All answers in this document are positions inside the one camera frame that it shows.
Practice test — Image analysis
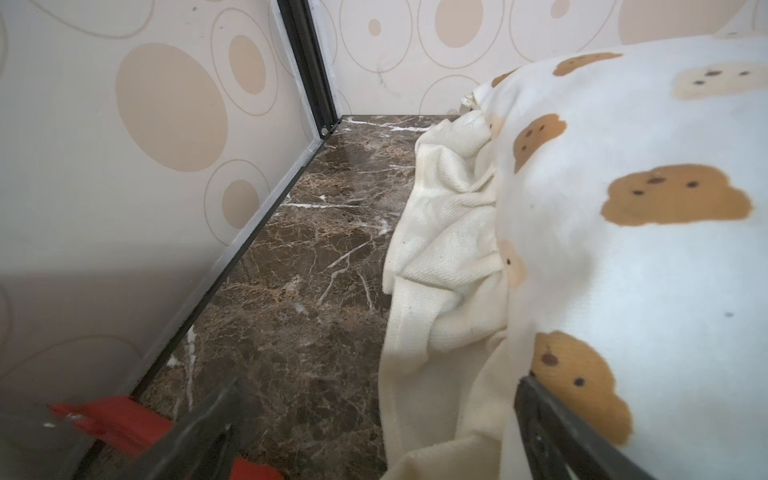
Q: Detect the white bear print pillow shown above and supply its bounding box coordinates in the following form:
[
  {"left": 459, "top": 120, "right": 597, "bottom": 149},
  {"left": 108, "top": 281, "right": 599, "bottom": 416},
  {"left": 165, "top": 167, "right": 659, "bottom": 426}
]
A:
[{"left": 378, "top": 30, "right": 767, "bottom": 479}]

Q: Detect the red polka dot toaster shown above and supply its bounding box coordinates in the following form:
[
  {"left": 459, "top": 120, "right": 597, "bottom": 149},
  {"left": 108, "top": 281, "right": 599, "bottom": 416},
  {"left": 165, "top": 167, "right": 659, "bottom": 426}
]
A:
[{"left": 49, "top": 396, "right": 283, "bottom": 479}]

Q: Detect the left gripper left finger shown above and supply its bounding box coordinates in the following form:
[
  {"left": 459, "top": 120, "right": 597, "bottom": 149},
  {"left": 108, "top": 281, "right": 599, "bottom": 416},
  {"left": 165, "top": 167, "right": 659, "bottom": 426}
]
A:
[{"left": 117, "top": 379, "right": 243, "bottom": 480}]

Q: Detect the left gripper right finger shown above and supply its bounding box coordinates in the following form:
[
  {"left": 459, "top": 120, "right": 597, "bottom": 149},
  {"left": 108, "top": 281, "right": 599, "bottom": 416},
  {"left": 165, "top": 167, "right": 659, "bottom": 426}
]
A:
[{"left": 514, "top": 375, "right": 653, "bottom": 480}]

